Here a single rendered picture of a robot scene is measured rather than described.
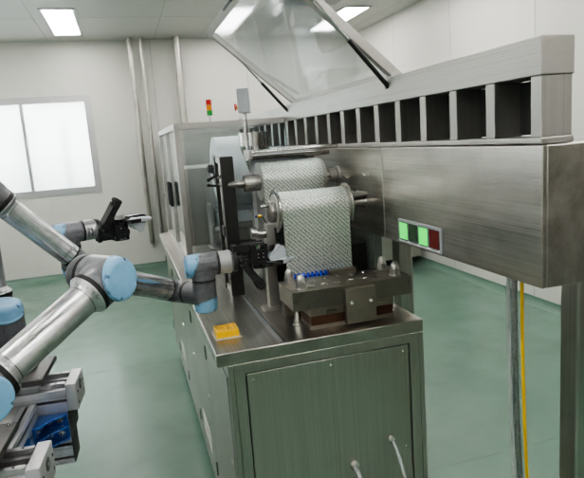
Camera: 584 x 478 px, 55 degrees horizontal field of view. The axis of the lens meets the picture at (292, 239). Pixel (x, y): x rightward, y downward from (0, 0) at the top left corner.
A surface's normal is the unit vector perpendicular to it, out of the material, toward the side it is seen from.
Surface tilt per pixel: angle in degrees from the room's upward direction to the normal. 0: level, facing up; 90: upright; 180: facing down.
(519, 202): 90
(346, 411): 90
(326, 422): 90
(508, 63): 90
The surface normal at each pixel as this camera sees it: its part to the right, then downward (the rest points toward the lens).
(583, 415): 0.29, 0.15
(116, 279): 0.88, -0.04
